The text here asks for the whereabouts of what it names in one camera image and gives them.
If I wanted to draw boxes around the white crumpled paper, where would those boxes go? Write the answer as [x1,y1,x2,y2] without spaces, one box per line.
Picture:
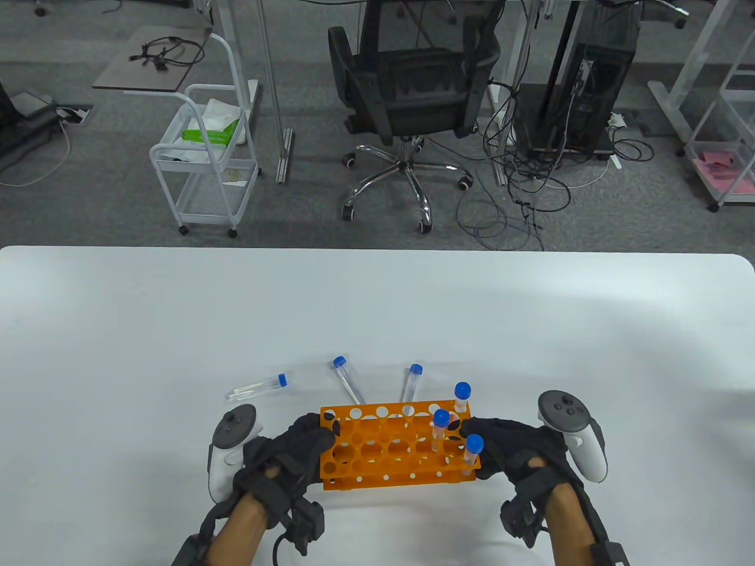
[202,98,247,145]

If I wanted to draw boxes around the white desk leg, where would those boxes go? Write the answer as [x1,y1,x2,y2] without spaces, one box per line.
[255,0,294,185]
[648,0,735,143]
[494,0,543,187]

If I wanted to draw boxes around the black wrist sensor module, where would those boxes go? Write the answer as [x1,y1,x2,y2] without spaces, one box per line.
[500,498,546,549]
[289,498,326,556]

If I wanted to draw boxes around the black computer tower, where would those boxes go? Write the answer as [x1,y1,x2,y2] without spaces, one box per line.
[512,0,642,161]

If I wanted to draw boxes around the black office chair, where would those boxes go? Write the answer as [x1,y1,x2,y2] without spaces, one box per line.
[327,0,502,235]

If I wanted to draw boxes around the white wire shelf cart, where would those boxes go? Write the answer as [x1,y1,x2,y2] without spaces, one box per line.
[675,35,755,213]

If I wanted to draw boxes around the person's left hand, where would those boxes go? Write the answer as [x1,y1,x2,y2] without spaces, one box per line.
[233,413,342,528]

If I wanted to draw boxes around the floor outlet box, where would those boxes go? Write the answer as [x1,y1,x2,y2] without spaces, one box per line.
[55,104,95,126]

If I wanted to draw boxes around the pink sheet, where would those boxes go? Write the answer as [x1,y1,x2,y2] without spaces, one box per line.
[692,151,755,198]

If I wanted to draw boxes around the person's right forearm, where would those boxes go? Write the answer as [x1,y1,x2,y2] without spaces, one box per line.
[543,483,602,566]

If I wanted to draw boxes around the white floor cable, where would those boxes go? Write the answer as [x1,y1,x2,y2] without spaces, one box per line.
[0,121,71,188]

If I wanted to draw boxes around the white rolling cart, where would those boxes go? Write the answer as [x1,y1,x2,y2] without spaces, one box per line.
[149,32,261,238]

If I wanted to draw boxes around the brown side table top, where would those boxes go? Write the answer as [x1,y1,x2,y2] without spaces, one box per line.
[93,25,214,93]

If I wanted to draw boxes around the green packet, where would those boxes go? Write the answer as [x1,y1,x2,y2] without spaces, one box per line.
[182,120,241,146]

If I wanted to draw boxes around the black equipment base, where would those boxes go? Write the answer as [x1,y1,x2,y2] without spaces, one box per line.
[0,80,60,159]

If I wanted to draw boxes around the white and black hand controller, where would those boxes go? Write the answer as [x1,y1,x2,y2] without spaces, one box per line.
[206,404,263,503]
[537,390,608,484]

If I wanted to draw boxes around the orange test tube rack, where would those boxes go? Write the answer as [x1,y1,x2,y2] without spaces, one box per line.
[319,400,483,491]

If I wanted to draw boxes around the person's left forearm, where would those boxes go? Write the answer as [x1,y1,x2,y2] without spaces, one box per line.
[206,492,272,566]

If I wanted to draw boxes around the black coiled cable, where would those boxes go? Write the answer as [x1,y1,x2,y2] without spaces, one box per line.
[129,36,205,73]

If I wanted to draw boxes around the person's right hand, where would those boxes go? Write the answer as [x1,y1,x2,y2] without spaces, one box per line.
[457,417,585,514]

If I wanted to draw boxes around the tangle of floor cables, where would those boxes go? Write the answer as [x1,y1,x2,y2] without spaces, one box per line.
[453,77,655,252]

